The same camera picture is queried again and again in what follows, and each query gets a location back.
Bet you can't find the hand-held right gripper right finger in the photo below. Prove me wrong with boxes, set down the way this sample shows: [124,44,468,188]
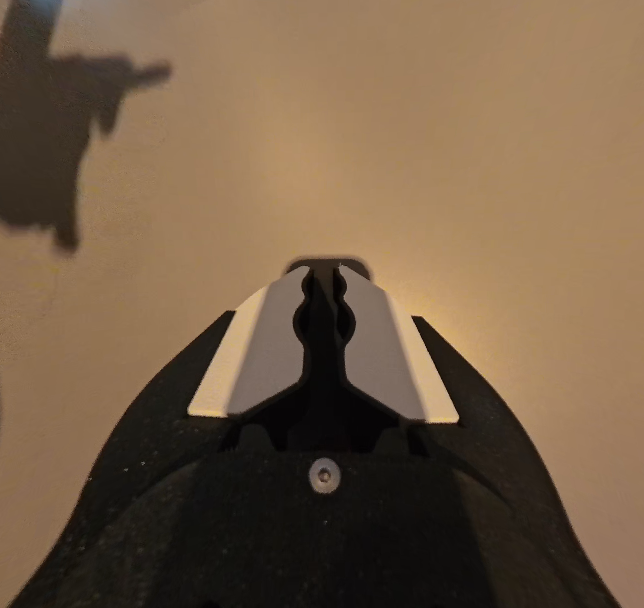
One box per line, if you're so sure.
[323,264,460,424]

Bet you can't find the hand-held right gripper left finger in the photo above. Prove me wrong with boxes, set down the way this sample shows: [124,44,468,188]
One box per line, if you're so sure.
[187,265,324,418]

